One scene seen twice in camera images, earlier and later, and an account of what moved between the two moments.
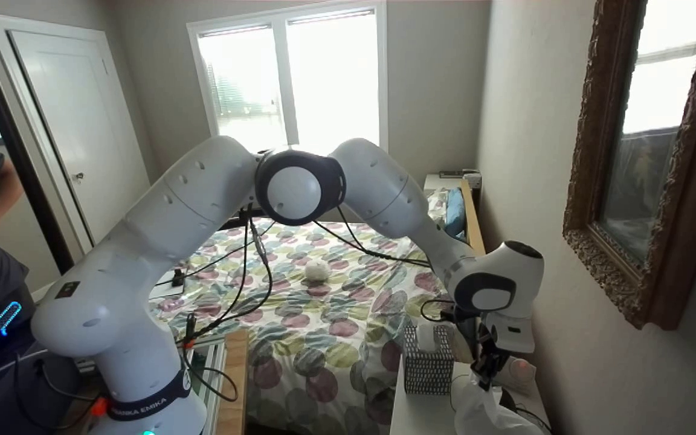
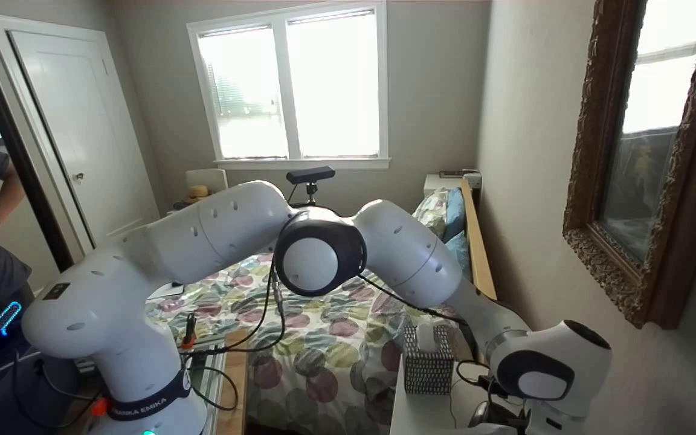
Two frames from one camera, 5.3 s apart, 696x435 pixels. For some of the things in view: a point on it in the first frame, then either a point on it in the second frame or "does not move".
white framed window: x=300 y=78 does not move
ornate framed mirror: x=653 y=157 does not move
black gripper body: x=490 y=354 -> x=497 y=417
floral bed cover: x=325 y=305 does not move
